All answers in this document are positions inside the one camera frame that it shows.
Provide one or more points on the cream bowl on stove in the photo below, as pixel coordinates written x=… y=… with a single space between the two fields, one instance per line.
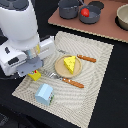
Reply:
x=122 y=14

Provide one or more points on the dark grey cooking pot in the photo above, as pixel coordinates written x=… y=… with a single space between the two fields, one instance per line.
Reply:
x=68 y=9

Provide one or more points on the yellow butter box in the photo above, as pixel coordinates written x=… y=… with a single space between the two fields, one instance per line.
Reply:
x=35 y=75

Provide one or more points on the wooden handled toy knife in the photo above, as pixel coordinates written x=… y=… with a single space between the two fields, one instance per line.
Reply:
x=79 y=56

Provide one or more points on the yellow cheese wedge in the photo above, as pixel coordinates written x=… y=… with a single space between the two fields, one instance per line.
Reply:
x=69 y=62

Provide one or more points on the round wooden plate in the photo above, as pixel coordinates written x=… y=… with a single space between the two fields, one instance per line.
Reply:
x=64 y=71

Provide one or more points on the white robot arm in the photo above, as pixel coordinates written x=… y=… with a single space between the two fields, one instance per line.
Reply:
x=18 y=24

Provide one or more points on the small grey frying pan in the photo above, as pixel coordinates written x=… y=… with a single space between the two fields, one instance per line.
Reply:
x=94 y=8

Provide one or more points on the beige woven placemat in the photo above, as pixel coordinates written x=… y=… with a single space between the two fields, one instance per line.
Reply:
x=71 y=103

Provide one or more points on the wooden handled toy fork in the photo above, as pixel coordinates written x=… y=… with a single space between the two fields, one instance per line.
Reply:
x=66 y=80

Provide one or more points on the red toy tomato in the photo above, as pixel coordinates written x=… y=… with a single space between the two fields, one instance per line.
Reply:
x=85 y=12

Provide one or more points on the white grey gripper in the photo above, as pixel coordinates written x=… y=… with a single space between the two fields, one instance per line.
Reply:
x=22 y=62

